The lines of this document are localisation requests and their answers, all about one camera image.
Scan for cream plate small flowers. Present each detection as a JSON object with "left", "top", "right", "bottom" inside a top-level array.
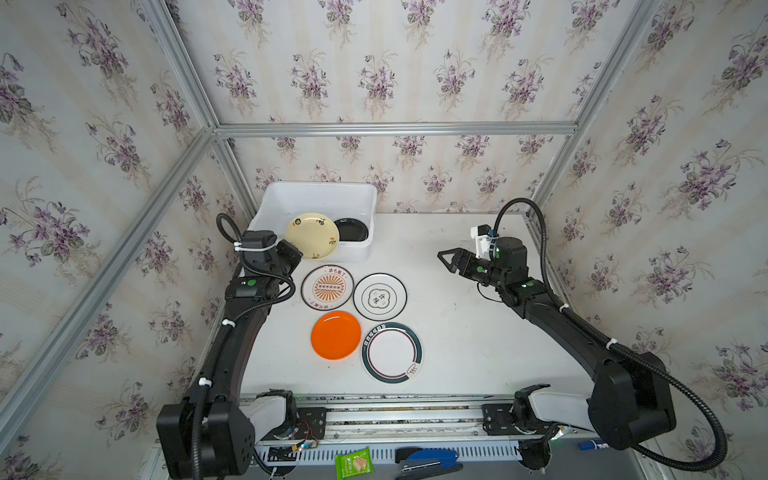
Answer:
[{"left": 284, "top": 213, "right": 340, "bottom": 260}]

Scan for black round plate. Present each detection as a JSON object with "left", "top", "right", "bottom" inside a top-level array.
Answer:
[{"left": 334, "top": 218, "right": 369, "bottom": 242}]

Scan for orange plastic plate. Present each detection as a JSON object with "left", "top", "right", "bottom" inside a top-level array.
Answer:
[{"left": 310, "top": 311, "right": 362, "bottom": 361}]

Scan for green rimmed white plate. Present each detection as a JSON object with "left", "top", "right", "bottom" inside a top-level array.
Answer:
[{"left": 361, "top": 322, "right": 424, "bottom": 385}]

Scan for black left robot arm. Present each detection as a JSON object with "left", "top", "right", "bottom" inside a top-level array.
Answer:
[{"left": 156, "top": 213, "right": 302, "bottom": 479}]

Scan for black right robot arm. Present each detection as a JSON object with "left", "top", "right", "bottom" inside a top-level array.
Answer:
[{"left": 437, "top": 199, "right": 729, "bottom": 472}]

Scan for white plastic bin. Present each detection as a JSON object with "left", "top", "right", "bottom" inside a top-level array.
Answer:
[{"left": 249, "top": 181, "right": 377, "bottom": 263}]

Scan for white plate orange fan centre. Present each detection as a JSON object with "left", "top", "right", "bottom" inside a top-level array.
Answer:
[{"left": 300, "top": 265, "right": 355, "bottom": 311}]

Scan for white plate black flower outline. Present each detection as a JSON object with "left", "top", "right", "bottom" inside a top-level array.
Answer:
[{"left": 352, "top": 273, "right": 408, "bottom": 322}]

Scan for blue black stapler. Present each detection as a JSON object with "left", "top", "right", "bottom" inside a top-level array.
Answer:
[{"left": 395, "top": 447, "right": 464, "bottom": 480}]

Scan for blue marker pen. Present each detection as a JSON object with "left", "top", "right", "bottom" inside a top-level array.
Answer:
[{"left": 578, "top": 439, "right": 609, "bottom": 451}]

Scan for green snack packet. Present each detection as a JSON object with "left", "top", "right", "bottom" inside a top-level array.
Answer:
[{"left": 335, "top": 447, "right": 374, "bottom": 480}]

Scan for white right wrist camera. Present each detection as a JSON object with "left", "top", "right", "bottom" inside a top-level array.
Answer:
[{"left": 470, "top": 224, "right": 495, "bottom": 260}]

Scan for aluminium frame top bar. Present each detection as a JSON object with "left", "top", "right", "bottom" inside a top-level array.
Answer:
[{"left": 214, "top": 121, "right": 578, "bottom": 138}]

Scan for aluminium rail base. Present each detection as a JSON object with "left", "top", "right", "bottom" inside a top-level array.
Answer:
[{"left": 252, "top": 394, "right": 590, "bottom": 469}]

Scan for aluminium frame post left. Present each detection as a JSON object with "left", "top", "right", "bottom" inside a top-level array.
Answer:
[{"left": 142, "top": 0, "right": 258, "bottom": 220}]

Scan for aluminium frame post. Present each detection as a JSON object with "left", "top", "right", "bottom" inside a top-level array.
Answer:
[
  {"left": 142, "top": 0, "right": 258, "bottom": 220},
  {"left": 531, "top": 0, "right": 660, "bottom": 207}
]

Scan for aluminium frame post right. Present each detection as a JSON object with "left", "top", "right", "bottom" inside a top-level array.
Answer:
[{"left": 531, "top": 0, "right": 660, "bottom": 207}]

